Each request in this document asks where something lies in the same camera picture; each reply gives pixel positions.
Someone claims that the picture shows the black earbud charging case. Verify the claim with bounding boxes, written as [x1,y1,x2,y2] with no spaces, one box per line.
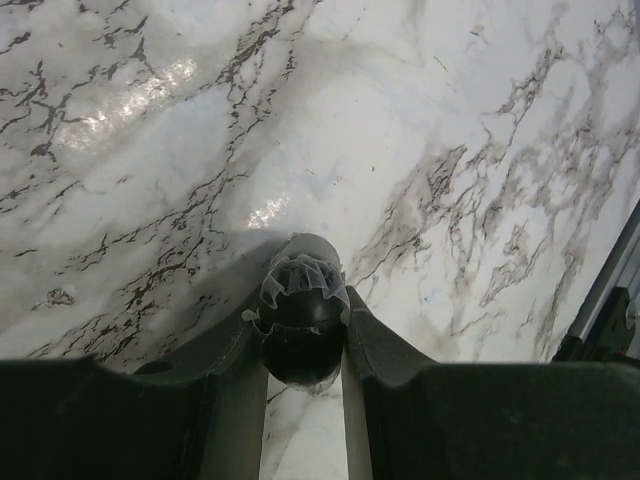
[241,233,350,395]

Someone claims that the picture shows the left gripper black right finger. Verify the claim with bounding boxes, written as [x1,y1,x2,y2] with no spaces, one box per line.
[342,292,639,479]

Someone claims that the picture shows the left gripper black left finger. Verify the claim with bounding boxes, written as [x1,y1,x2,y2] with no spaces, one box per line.
[1,313,268,479]

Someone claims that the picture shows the aluminium frame post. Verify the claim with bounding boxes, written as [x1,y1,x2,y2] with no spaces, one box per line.
[553,208,639,367]

